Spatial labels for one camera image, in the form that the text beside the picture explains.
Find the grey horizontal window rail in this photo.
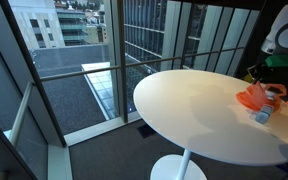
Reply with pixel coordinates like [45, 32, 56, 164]
[38, 64, 122, 83]
[8, 81, 35, 148]
[123, 47, 246, 68]

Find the small blue box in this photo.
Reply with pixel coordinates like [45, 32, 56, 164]
[254, 103, 275, 125]

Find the orange plastic bag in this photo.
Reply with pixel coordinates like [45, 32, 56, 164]
[235, 80, 288, 113]

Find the white table pedestal base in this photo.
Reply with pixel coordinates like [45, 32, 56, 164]
[149, 148, 208, 180]

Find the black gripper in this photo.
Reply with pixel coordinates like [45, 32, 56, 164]
[247, 64, 273, 84]

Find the white capped bottle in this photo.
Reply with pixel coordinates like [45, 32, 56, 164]
[264, 89, 277, 100]

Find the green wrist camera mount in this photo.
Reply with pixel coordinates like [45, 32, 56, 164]
[264, 54, 288, 70]

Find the black floor vent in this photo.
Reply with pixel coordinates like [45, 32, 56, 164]
[137, 124, 158, 139]

